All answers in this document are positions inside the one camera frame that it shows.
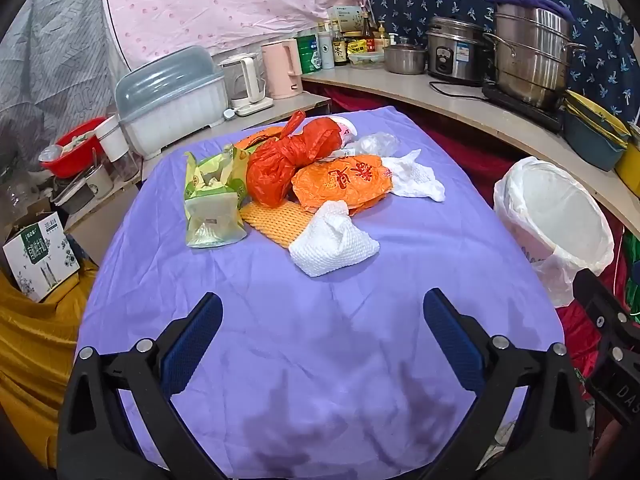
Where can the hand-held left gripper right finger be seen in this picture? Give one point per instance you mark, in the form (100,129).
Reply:
(452,340)

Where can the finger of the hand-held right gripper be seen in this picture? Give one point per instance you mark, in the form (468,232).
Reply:
(605,310)

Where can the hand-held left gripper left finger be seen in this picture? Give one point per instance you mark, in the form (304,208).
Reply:
(192,345)

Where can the bin with white liner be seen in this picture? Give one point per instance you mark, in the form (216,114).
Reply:
(550,210)

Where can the yellow-green snack packet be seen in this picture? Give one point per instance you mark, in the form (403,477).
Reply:
(210,205)

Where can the yellow diamond-mesh foam net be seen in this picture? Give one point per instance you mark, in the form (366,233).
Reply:
(275,222)

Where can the red plastic bag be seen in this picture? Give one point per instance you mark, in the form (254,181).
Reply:
(270,170)

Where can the orange printed plastic bag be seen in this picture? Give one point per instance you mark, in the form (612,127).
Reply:
(340,180)

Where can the clear plastic bag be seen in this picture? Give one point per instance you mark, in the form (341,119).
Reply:
(375,144)

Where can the yellow pot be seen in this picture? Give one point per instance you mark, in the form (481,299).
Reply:
(631,165)

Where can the yellow cloth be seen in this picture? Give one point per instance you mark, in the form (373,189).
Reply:
(35,350)

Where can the printed cardboard box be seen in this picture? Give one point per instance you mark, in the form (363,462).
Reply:
(40,260)

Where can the blue and yellow basin stack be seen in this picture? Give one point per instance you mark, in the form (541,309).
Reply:
(592,135)

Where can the red cloth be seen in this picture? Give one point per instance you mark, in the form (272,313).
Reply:
(465,150)

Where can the black induction cooker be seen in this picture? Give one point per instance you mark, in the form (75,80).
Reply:
(525,107)

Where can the white lidded cup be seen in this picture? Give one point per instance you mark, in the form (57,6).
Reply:
(112,140)

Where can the red basin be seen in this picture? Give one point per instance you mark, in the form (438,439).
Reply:
(70,152)

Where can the white plug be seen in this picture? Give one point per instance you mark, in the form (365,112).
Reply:
(229,113)

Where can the dish box with grey lid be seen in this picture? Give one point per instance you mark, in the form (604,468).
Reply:
(170,110)

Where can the curved wooden counter board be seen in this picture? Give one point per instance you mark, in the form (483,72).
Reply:
(400,90)

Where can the steel steamer pot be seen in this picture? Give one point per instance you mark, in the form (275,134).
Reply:
(535,55)

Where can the glass electric kettle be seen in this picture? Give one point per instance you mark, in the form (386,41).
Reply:
(240,80)

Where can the small steel pot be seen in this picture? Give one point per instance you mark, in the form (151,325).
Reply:
(405,60)

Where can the pink electric kettle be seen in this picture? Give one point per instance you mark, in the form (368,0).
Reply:
(282,70)

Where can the steel rice cooker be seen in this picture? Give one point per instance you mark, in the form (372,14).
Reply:
(455,50)

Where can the clear food container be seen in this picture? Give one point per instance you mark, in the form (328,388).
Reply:
(365,61)

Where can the amber pump bottle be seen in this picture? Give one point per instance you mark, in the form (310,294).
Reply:
(382,40)

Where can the grey striped sheet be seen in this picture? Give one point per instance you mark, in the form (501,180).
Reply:
(50,70)

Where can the dark sauce bottle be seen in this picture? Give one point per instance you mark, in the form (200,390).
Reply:
(340,50)

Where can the green can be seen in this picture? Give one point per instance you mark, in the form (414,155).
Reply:
(308,55)

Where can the white bottle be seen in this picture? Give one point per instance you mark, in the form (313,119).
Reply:
(327,50)

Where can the red label sauce bottle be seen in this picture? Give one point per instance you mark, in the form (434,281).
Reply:
(369,35)

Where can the white and green box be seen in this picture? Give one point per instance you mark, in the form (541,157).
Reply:
(346,19)

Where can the navy printed cloth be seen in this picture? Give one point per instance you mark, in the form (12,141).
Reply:
(425,0)

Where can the pink dotted sheet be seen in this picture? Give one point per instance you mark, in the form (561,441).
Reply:
(225,0)

